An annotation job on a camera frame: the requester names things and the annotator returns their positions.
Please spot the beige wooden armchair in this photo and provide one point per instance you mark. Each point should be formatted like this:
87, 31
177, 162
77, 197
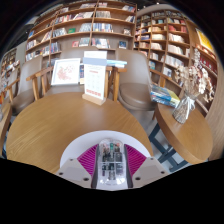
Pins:
63, 89
136, 86
28, 80

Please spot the glass vase with dried flowers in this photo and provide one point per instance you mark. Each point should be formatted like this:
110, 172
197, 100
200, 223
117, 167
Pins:
186, 106

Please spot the curved wooden bookshelf with books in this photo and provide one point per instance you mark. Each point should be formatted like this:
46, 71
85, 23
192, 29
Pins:
166, 43

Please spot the dark book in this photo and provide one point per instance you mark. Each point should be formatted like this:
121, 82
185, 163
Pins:
81, 74

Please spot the white framed floral picture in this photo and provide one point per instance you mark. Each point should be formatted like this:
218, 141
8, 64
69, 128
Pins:
65, 71

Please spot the round wooden side table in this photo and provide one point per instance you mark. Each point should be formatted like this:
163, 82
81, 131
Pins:
186, 140
4, 130

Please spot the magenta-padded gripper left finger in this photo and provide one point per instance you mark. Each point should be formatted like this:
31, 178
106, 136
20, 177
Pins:
87, 160

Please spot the transparent computer mouse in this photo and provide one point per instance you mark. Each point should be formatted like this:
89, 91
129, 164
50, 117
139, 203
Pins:
111, 165

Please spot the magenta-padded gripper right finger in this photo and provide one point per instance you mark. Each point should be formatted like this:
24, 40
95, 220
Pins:
136, 160

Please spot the stack of books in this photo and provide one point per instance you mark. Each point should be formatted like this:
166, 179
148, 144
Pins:
165, 96

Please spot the white sign on wooden stand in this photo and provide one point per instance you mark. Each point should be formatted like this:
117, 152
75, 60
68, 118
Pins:
95, 80

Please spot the light blue book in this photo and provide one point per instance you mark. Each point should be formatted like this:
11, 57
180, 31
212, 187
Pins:
117, 63

